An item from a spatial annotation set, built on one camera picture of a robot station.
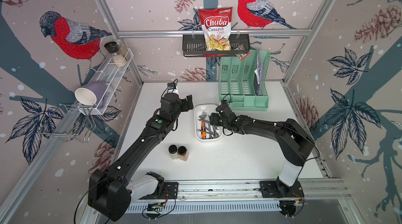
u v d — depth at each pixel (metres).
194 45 0.95
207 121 0.97
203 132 0.92
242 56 0.90
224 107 0.72
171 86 0.67
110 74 0.82
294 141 0.48
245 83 1.21
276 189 0.66
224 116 0.71
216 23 0.81
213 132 0.93
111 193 0.37
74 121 0.61
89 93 0.61
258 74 0.89
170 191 0.73
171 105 0.57
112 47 0.78
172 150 0.78
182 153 0.76
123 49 0.85
